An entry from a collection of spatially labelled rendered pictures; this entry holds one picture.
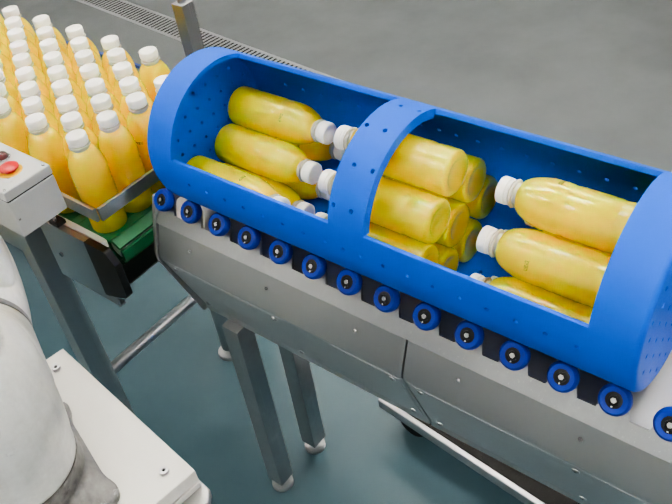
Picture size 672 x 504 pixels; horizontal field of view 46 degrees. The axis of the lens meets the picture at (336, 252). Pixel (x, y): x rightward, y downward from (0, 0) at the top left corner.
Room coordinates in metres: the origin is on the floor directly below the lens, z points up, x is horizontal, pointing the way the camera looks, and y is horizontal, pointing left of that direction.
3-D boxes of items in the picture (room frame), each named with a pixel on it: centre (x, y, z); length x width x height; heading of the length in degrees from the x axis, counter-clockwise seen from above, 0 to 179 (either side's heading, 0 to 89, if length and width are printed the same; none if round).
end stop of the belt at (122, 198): (1.39, 0.30, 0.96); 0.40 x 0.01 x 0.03; 136
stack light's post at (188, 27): (1.86, 0.27, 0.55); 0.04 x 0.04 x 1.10; 46
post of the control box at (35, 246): (1.27, 0.59, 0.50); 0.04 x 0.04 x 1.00; 46
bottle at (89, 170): (1.30, 0.44, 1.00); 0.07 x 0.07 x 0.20
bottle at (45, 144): (1.39, 0.53, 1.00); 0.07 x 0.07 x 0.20
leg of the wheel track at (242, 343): (1.24, 0.24, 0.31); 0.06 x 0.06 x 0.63; 46
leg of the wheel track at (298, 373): (1.34, 0.14, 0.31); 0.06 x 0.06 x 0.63; 46
